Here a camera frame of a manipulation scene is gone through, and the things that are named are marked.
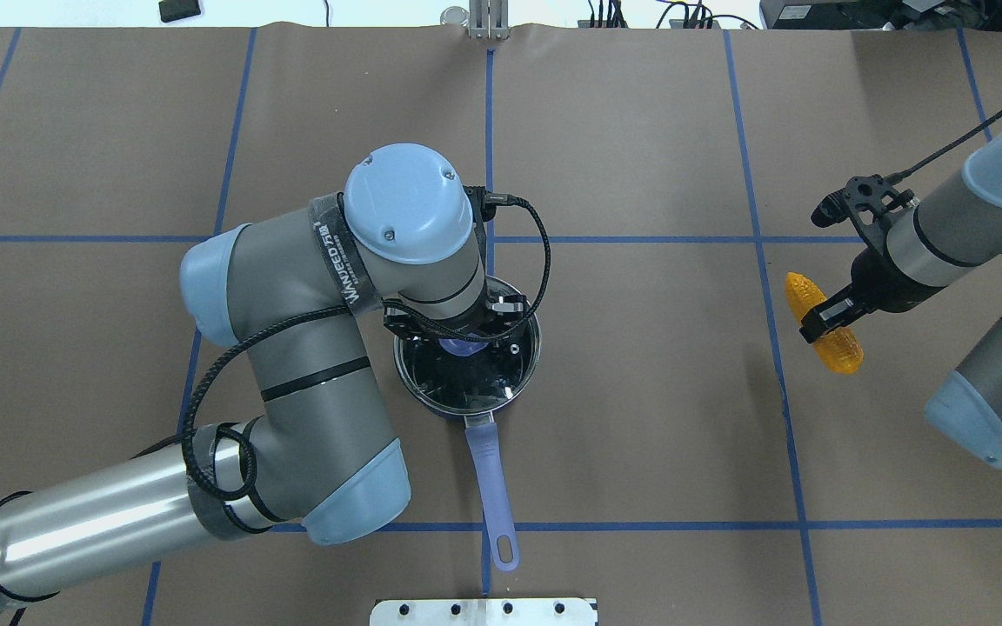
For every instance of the dark blue saucepan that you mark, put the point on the dark blue saucepan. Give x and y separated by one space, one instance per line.
481 432

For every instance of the yellow plastic corn cob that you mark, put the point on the yellow plastic corn cob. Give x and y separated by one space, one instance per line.
823 323

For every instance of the white camera mast base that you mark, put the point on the white camera mast base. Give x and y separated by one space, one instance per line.
487 611

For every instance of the aluminium frame post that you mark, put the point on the aluminium frame post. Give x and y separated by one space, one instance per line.
488 20

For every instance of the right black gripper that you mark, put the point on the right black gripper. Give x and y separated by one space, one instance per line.
886 286

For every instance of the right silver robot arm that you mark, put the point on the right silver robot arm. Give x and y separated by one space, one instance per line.
915 247

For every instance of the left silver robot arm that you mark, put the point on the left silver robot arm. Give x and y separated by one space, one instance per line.
288 422

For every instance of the glass pot lid blue knob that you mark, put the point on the glass pot lid blue knob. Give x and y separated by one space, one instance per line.
460 379

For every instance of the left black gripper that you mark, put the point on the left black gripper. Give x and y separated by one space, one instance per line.
403 323

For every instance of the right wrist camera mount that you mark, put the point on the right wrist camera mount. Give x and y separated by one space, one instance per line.
872 204

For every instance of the small black device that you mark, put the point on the small black device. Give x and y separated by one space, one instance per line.
171 11

